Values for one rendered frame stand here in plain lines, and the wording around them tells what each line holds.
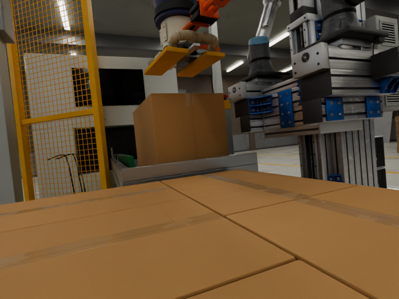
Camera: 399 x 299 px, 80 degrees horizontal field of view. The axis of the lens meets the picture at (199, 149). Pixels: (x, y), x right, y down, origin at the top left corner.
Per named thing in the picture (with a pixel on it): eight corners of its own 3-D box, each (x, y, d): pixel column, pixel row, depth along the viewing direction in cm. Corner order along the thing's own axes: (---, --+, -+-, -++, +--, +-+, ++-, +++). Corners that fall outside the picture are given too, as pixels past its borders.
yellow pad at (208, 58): (176, 76, 136) (176, 67, 135) (192, 77, 140) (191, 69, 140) (206, 54, 106) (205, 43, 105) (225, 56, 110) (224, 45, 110)
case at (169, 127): (138, 168, 170) (132, 112, 169) (190, 161, 186) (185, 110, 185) (158, 175, 115) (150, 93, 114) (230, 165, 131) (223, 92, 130)
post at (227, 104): (230, 225, 193) (218, 101, 190) (237, 223, 195) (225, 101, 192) (234, 228, 186) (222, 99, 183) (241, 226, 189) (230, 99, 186)
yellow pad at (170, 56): (143, 75, 127) (142, 65, 126) (161, 76, 131) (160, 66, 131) (166, 50, 97) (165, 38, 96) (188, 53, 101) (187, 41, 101)
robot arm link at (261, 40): (250, 58, 135) (248, 34, 134) (249, 65, 148) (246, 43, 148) (272, 55, 133) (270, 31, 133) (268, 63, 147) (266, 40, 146)
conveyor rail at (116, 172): (111, 172, 321) (110, 158, 321) (116, 171, 323) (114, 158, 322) (124, 214, 106) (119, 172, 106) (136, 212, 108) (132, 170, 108)
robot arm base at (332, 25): (336, 50, 105) (334, 26, 104) (373, 34, 91) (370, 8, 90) (310, 47, 99) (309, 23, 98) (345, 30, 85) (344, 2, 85)
